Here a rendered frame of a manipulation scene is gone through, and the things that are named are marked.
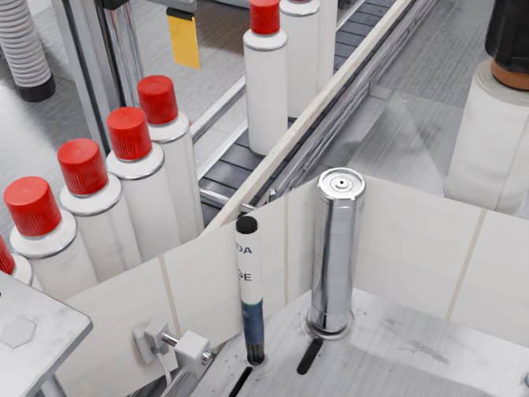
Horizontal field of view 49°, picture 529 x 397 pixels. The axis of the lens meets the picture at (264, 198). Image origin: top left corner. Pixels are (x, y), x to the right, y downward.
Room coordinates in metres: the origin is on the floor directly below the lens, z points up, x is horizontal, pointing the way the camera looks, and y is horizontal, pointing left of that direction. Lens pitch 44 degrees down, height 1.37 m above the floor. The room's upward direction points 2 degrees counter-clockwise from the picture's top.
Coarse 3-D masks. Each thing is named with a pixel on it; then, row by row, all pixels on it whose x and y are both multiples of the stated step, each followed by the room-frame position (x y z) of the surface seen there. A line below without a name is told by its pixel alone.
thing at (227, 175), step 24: (384, 0) 1.01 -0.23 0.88; (360, 24) 0.93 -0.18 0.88; (336, 48) 0.85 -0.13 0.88; (336, 96) 0.71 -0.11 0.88; (288, 120) 0.66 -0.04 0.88; (240, 144) 0.61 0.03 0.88; (216, 168) 0.56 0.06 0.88; (240, 168) 0.56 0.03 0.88; (264, 192) 0.53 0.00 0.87; (240, 216) 0.48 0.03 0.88
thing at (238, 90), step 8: (240, 80) 0.64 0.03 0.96; (232, 88) 0.62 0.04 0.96; (240, 88) 0.62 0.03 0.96; (224, 96) 0.60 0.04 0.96; (232, 96) 0.60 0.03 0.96; (240, 96) 0.62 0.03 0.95; (216, 104) 0.59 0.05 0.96; (224, 104) 0.59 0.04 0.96; (232, 104) 0.60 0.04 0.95; (208, 112) 0.57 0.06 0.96; (216, 112) 0.57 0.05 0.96; (224, 112) 0.59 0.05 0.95; (200, 120) 0.56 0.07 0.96; (208, 120) 0.56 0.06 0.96; (216, 120) 0.57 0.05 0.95; (192, 128) 0.54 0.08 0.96; (200, 128) 0.54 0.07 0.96; (208, 128) 0.55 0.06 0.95; (192, 136) 0.53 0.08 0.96; (200, 136) 0.54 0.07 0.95
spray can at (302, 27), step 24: (288, 0) 0.68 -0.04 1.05; (312, 0) 0.67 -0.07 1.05; (288, 24) 0.66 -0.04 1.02; (312, 24) 0.66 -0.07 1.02; (288, 48) 0.66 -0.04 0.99; (312, 48) 0.66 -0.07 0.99; (288, 72) 0.66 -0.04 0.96; (312, 72) 0.66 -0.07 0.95; (288, 96) 0.66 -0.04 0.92; (312, 96) 0.66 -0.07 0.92
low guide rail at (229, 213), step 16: (400, 0) 0.94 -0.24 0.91; (384, 16) 0.89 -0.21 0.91; (384, 32) 0.86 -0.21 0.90; (368, 48) 0.80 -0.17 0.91; (352, 64) 0.74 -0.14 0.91; (336, 80) 0.70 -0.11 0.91; (320, 96) 0.66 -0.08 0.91; (304, 112) 0.63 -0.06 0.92; (320, 112) 0.65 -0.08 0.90; (304, 128) 0.61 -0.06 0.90; (288, 144) 0.57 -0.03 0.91; (272, 160) 0.53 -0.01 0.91; (256, 176) 0.50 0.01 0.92; (240, 192) 0.48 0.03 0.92; (256, 192) 0.50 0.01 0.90; (224, 208) 0.45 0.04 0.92; (224, 224) 0.44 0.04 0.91
